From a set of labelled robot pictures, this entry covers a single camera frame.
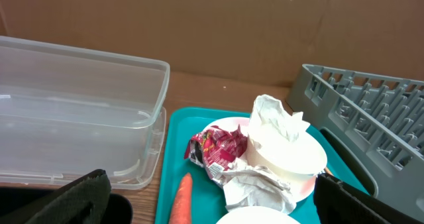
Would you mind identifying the cream bowl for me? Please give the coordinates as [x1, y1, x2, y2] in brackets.
[246, 127, 327, 183]

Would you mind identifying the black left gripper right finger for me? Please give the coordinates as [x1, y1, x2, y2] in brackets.
[313, 173, 423, 224]

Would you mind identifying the red snack wrapper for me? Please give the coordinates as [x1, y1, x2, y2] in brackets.
[184, 125, 247, 186]

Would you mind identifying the clear plastic bin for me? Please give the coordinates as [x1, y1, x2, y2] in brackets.
[1, 36, 170, 190]

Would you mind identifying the teal plastic tray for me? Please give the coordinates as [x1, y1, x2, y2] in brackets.
[154, 107, 369, 224]

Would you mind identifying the pink plate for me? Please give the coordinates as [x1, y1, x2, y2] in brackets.
[203, 117, 316, 202]

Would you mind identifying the orange carrot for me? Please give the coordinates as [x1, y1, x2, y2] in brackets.
[168, 173, 193, 224]

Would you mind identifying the white small cup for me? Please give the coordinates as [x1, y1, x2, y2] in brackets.
[217, 206, 300, 224]

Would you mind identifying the black tray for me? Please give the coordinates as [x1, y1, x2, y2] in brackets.
[1, 187, 133, 224]

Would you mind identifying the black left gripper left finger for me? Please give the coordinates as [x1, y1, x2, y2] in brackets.
[1, 169, 111, 224]

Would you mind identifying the white napkin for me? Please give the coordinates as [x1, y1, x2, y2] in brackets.
[218, 158, 297, 214]

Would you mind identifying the wooden chopstick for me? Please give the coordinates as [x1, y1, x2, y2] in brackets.
[324, 167, 333, 175]

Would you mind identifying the grey dish rack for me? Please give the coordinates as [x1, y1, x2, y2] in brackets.
[286, 64, 423, 221]

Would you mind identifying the white tissue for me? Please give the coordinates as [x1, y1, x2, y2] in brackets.
[248, 94, 310, 142]

